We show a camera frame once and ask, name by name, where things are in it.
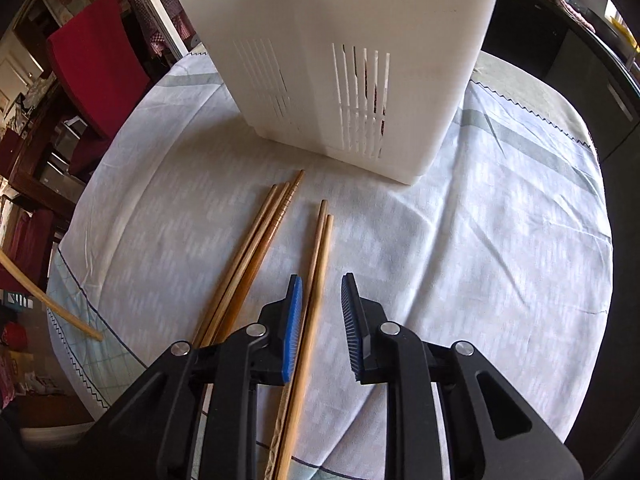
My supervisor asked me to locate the light wooden chopstick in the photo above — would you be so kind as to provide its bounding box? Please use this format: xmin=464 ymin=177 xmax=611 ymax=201
xmin=272 ymin=214 xmax=334 ymax=479
xmin=264 ymin=200 xmax=328 ymax=479

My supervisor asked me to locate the dark brown wooden chopstick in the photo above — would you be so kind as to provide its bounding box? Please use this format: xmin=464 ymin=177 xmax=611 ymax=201
xmin=212 ymin=170 xmax=305 ymax=344

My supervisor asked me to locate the tan wooden chopstick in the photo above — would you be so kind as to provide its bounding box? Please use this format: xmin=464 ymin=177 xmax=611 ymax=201
xmin=193 ymin=182 xmax=290 ymax=348

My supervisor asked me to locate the pale chopstick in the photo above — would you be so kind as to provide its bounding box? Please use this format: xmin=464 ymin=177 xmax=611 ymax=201
xmin=0 ymin=250 xmax=103 ymax=341

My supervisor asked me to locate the patterned grey tablecloth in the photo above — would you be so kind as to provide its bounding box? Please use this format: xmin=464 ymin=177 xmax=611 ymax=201
xmin=48 ymin=54 xmax=613 ymax=479

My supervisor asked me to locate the red upholstered chair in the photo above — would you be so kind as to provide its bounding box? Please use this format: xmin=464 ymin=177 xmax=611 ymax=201
xmin=46 ymin=0 xmax=150 ymax=177

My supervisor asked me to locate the white plastic utensil holder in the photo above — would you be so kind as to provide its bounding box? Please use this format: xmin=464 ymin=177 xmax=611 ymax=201
xmin=179 ymin=0 xmax=496 ymax=184

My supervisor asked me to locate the checkered hanging apron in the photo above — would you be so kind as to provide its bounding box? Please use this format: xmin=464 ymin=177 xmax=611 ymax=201
xmin=128 ymin=0 xmax=198 ymax=60

